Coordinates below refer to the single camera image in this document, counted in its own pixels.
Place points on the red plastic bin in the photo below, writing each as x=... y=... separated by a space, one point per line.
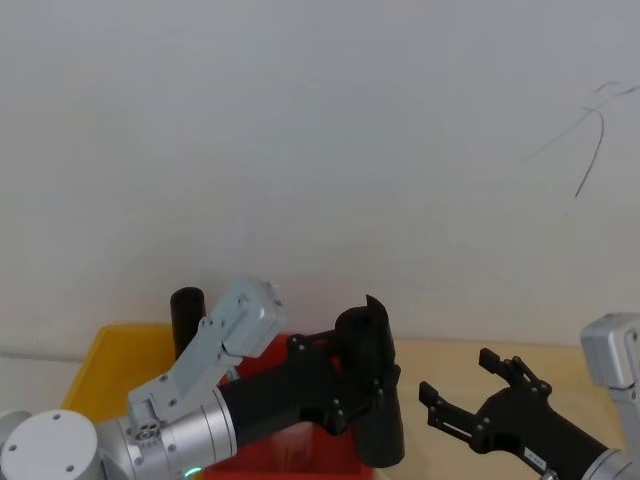
x=290 y=450

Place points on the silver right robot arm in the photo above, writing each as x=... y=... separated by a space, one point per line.
x=605 y=350

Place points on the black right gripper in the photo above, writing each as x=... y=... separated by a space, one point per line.
x=520 y=425

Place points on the black plastic cylinder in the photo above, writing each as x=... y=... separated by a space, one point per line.
x=186 y=320

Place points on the yellow plastic bin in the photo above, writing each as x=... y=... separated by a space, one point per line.
x=120 y=365

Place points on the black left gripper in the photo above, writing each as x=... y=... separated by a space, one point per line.
x=270 y=400

